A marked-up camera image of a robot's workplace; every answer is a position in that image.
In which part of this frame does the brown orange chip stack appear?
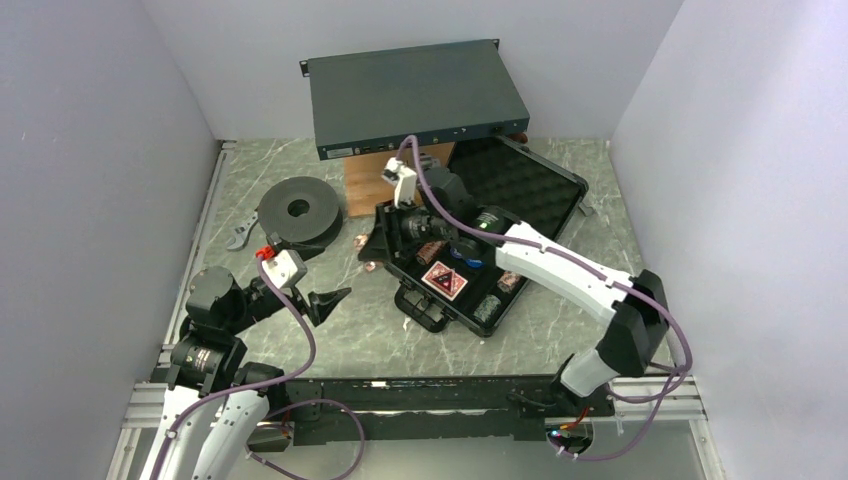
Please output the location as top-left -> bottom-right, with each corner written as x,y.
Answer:
415,241 -> 446,265

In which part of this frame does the wooden board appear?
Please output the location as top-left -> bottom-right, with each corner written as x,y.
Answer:
343,140 -> 458,219

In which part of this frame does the grey metal stand bracket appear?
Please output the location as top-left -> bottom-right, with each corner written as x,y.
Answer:
404,149 -> 443,171

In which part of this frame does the black poker set case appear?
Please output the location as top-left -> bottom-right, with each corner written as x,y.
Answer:
387,137 -> 588,338

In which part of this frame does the grey rack server box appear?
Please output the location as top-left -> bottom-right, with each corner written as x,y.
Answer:
300,39 -> 530,160

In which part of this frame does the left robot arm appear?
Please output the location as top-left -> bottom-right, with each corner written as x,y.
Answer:
141,266 -> 351,479

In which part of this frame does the green blue chip stack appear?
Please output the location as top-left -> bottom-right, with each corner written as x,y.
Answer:
473,294 -> 502,325

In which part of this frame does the black filament spool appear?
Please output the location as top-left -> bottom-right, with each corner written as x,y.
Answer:
257,176 -> 343,247

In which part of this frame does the red playing card deck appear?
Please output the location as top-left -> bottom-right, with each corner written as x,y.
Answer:
421,261 -> 469,301

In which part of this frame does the silver wrench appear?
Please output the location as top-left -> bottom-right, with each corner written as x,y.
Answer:
225,210 -> 258,251

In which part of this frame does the red black triangle token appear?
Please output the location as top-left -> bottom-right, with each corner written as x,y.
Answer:
426,264 -> 466,298

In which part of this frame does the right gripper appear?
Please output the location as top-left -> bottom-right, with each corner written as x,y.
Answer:
358,197 -> 454,263

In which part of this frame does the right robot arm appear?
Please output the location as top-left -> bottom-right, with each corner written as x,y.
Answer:
359,158 -> 671,415

